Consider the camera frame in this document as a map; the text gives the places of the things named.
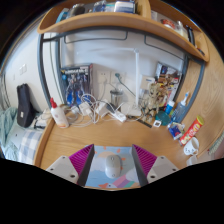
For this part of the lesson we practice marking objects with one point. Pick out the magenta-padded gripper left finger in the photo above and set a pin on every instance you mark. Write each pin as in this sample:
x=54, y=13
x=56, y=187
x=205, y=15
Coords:
x=63, y=166

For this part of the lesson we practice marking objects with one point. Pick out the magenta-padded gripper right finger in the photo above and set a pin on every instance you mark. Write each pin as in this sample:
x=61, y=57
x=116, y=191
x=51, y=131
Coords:
x=161, y=166

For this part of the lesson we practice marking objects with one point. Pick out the grey and white computer mouse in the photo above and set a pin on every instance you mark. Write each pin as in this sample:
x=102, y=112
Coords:
x=113, y=166

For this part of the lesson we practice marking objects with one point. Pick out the blue cartoon sun mouse pad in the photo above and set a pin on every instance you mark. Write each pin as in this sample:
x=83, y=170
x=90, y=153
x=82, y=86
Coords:
x=98, y=166

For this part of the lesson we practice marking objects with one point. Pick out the white mug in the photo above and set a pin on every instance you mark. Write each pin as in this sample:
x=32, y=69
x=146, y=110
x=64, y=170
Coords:
x=191, y=146

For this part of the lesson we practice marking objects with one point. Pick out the blue snack packet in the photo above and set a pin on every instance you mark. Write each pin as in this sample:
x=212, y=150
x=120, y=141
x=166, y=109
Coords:
x=175, y=130

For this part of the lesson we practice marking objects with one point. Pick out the blue plaid bedding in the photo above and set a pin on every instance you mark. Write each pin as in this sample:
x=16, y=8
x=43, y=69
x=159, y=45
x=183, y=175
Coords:
x=30, y=145

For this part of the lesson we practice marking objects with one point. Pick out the red chip can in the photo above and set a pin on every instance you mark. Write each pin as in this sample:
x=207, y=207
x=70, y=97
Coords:
x=191, y=130

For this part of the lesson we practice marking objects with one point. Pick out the teal round container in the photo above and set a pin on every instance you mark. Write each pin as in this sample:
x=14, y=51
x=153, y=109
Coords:
x=163, y=118

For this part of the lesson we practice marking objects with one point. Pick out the white red-pump lotion bottle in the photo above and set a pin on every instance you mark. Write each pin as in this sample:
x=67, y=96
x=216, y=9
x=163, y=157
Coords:
x=60, y=118

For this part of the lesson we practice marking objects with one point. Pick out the blue spray bottle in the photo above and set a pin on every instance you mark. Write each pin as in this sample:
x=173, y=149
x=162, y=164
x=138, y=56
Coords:
x=179, y=111

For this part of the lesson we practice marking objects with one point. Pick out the blue tube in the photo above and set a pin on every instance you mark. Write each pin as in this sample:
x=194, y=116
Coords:
x=169, y=108

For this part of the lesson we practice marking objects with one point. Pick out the white charger block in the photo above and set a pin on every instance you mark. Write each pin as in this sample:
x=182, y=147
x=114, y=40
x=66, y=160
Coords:
x=85, y=109
x=101, y=109

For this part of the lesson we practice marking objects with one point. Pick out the teal blanket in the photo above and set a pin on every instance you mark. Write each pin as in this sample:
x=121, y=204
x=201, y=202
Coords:
x=7, y=131

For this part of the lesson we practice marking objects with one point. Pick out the white power strip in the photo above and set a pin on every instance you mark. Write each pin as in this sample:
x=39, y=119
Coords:
x=119, y=116

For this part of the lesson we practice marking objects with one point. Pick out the beige robot figurine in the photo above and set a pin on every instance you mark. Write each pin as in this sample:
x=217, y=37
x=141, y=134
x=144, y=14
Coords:
x=154, y=98

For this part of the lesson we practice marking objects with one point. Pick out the black bag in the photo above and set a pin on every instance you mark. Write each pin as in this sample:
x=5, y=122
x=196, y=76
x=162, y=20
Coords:
x=25, y=106

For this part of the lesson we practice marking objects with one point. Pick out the metal cup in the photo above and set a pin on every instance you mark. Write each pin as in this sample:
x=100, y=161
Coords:
x=116, y=98

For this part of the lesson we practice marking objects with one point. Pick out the robot model kit box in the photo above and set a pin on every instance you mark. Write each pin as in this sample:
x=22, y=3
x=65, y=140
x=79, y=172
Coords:
x=77, y=85

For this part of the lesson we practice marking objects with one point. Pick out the colourful printed box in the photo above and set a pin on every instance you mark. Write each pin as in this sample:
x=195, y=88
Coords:
x=170, y=78

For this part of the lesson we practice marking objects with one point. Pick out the white desk lamp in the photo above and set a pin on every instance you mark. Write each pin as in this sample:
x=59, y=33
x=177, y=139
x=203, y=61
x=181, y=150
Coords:
x=137, y=80

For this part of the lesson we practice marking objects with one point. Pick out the wooden shelf unit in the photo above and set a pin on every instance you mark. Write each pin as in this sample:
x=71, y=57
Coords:
x=110, y=20

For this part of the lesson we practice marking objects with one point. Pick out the small white square frame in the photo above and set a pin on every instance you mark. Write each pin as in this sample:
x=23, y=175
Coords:
x=155, y=123

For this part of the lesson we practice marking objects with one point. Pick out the white wall outlet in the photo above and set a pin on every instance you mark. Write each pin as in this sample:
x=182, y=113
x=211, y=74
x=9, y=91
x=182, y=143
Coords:
x=104, y=77

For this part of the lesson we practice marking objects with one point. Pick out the grey metal bed frame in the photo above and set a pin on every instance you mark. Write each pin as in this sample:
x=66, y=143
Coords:
x=40, y=66

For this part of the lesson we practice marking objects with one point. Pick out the white light switch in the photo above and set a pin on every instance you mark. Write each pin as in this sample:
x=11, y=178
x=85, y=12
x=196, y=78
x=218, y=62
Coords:
x=22, y=69

